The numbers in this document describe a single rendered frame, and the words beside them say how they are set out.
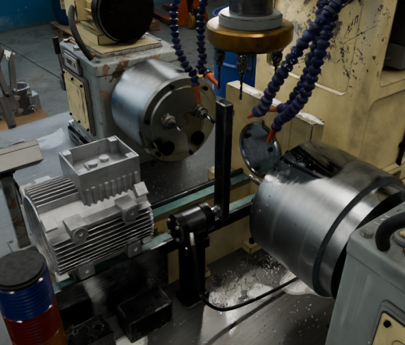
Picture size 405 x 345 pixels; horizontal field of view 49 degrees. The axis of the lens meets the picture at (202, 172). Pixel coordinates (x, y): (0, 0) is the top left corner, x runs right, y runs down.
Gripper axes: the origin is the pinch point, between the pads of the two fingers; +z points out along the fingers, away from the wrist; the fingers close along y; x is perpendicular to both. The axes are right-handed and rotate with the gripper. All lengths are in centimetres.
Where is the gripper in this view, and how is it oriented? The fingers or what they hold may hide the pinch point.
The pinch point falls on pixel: (7, 112)
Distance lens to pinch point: 112.5
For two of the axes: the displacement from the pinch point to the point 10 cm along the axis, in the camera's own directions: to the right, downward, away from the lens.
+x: -4.8, 1.2, 8.7
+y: 8.1, -3.1, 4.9
